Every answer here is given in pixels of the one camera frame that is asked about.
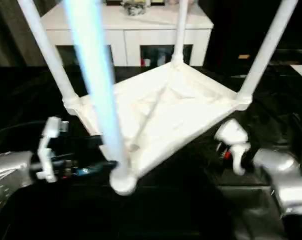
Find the white plastic table top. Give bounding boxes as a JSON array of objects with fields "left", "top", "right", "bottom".
[{"left": 62, "top": 61, "right": 254, "bottom": 198}]

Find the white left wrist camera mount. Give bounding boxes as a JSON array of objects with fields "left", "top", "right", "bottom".
[{"left": 35, "top": 116, "right": 70, "bottom": 184}]

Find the grey curtain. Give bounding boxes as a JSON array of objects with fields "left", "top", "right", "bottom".
[{"left": 0, "top": 0, "right": 52, "bottom": 68}]

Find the black mat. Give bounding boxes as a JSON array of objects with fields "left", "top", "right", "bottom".
[{"left": 0, "top": 63, "right": 302, "bottom": 240}]

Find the white plastic table leg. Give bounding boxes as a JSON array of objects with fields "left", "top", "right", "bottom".
[
  {"left": 237, "top": 0, "right": 301, "bottom": 106},
  {"left": 171, "top": 0, "right": 192, "bottom": 68},
  {"left": 62, "top": 0, "right": 132, "bottom": 176},
  {"left": 15, "top": 0, "right": 80, "bottom": 106}
]

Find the glass bowl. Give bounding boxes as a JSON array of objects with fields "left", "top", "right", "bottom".
[{"left": 122, "top": 1, "right": 149, "bottom": 17}]

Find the white cabinet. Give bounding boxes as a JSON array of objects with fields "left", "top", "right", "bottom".
[{"left": 39, "top": 2, "right": 215, "bottom": 68}]

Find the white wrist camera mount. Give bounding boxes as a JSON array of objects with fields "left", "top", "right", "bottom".
[
  {"left": 35, "top": 116, "right": 70, "bottom": 184},
  {"left": 213, "top": 118, "right": 252, "bottom": 176}
]

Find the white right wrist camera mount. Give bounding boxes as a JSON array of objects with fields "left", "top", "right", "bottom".
[{"left": 213, "top": 118, "right": 252, "bottom": 176}]

